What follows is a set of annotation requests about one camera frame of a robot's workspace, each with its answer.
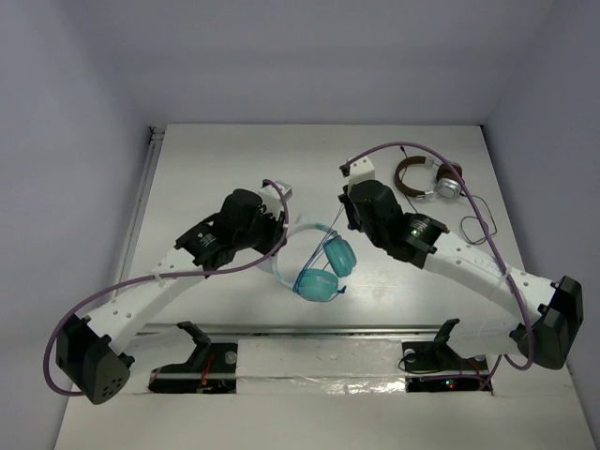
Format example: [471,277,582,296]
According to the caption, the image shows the teal cat-ear headphones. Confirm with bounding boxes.
[261,214,357,303]

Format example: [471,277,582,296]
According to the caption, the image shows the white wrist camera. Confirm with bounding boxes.
[257,181,293,218]
[339,157,376,190]

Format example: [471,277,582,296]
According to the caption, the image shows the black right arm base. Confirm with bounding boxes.
[397,319,493,394]

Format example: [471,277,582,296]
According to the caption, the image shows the brown silver headphones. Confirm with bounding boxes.
[394,156,464,200]

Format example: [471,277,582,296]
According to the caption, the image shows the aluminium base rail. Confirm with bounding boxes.
[135,321,517,338]

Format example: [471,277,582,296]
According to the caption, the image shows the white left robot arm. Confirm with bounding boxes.
[43,180,293,405]

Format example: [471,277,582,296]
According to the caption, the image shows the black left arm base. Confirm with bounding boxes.
[148,322,238,395]

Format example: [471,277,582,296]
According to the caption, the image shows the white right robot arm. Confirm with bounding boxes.
[338,180,583,370]

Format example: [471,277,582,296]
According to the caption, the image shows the blue headphone cable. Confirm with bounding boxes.
[291,205,351,299]

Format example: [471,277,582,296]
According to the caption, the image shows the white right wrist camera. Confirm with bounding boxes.
[339,157,376,190]

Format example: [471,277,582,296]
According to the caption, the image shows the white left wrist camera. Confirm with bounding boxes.
[257,181,293,218]

